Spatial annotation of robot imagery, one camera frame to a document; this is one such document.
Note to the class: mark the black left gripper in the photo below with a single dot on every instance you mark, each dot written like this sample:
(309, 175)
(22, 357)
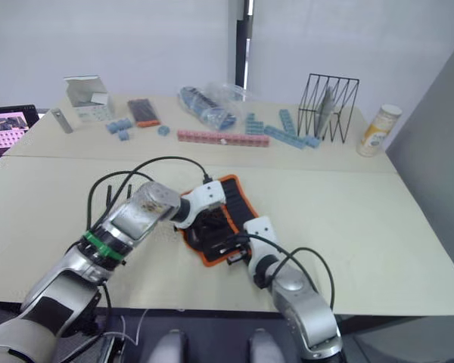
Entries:
(209, 227)

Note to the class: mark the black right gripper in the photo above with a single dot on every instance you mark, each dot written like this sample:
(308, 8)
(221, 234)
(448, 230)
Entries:
(242, 254)

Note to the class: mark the black orange tool roll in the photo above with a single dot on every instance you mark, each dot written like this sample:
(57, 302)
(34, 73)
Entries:
(234, 200)

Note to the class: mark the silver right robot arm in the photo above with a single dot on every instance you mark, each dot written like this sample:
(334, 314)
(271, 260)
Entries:
(302, 302)

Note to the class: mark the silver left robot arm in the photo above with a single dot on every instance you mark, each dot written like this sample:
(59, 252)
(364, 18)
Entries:
(132, 221)

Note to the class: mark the pink terminal block strip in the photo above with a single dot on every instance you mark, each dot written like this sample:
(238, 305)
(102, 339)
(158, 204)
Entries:
(223, 137)

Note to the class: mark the grey rounded shape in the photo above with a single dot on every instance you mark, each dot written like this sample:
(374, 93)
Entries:
(266, 348)
(170, 348)

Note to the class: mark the small blue terminal block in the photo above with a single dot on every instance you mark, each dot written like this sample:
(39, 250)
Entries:
(124, 135)
(163, 131)

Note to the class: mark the stacked blue terminal blocks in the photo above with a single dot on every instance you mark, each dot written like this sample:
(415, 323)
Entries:
(254, 124)

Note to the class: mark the clear bag of blue blocks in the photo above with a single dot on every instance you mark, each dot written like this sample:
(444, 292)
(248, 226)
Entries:
(208, 106)

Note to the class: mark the long blue terminal strip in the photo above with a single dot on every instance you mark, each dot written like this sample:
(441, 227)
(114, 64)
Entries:
(291, 138)

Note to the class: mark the short blue terminal strip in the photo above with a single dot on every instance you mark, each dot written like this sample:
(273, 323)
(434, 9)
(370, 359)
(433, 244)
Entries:
(287, 121)

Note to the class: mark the black orange flat case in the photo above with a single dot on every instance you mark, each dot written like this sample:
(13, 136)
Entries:
(143, 111)

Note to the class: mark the blue terminal block cluster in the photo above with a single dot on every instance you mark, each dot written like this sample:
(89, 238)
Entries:
(119, 125)

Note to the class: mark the grey sheet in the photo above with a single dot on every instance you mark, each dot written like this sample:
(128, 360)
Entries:
(328, 106)

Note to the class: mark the open white cardboard box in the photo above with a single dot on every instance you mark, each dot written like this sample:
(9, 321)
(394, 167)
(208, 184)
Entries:
(87, 96)

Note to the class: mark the grey metal block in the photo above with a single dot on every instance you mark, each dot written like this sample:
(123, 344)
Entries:
(62, 121)

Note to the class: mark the yellow white canister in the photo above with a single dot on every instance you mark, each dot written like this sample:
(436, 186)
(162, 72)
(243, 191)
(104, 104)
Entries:
(378, 130)

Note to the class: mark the open laptop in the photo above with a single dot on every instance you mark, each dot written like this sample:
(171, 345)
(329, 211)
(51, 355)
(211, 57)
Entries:
(4, 130)

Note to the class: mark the grey partition panel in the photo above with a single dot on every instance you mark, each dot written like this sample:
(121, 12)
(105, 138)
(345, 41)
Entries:
(439, 151)

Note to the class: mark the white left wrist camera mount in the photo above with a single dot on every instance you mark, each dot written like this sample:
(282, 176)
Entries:
(208, 194)

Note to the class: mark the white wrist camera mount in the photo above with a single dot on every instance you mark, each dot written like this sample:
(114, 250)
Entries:
(261, 230)
(208, 194)

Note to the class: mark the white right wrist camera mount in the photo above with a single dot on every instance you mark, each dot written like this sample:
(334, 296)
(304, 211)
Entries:
(261, 230)

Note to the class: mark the black vertical post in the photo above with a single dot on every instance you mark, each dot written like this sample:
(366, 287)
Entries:
(244, 49)

